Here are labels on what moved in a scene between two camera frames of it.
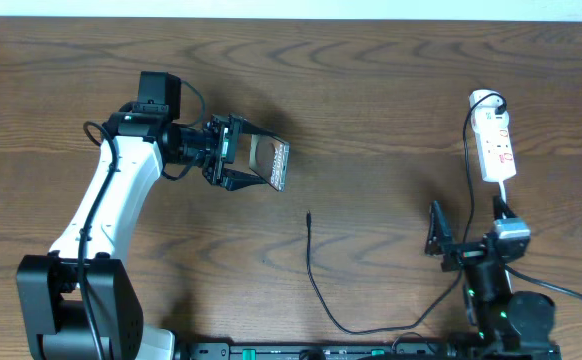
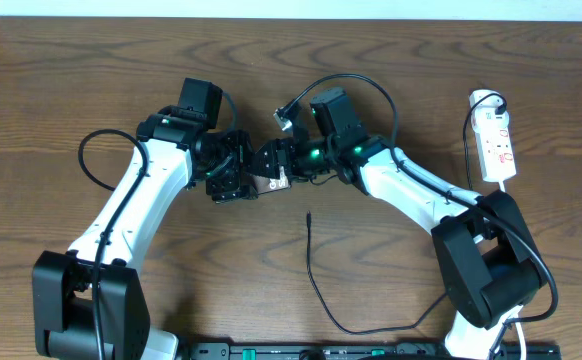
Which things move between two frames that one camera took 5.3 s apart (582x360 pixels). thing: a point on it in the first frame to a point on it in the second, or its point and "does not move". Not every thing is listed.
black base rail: [370, 351] does not move
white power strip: [495, 147] does not move
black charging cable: [452, 289] does not move
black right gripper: [438, 237] to [274, 149]
